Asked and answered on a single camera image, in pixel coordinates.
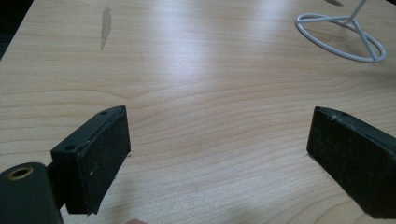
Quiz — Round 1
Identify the white wire stand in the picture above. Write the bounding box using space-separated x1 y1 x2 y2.
294 0 388 63

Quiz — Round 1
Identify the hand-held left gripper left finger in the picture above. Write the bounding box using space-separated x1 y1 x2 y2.
49 105 132 217

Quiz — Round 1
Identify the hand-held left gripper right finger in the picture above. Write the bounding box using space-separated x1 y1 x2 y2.
305 105 396 220

